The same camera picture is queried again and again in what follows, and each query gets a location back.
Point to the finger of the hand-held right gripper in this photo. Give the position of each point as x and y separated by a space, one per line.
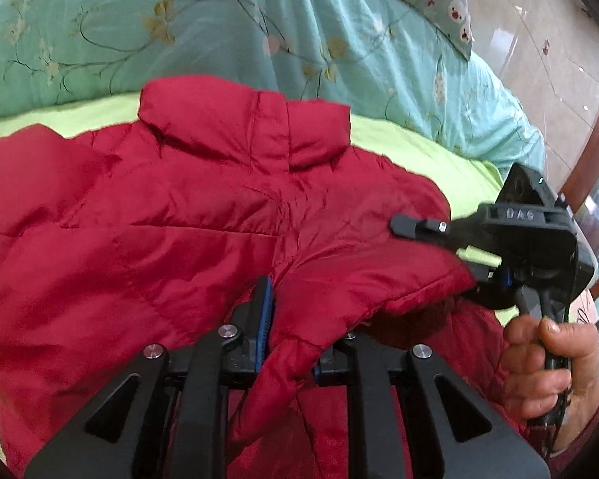
419 225
499 279

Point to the teal floral quilt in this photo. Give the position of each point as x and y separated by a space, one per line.
229 25

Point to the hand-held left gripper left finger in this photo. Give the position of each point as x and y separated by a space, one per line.
263 312

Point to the person's right forearm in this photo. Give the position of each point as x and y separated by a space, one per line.
589 429

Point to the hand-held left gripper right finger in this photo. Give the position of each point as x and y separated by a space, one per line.
337 369

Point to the brown wooden door frame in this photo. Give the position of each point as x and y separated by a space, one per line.
596 134

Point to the lime green bed sheet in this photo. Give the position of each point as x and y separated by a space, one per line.
404 144

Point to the red puffer jacket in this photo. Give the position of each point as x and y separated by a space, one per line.
179 219

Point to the person's right hand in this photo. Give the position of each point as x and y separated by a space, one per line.
529 374

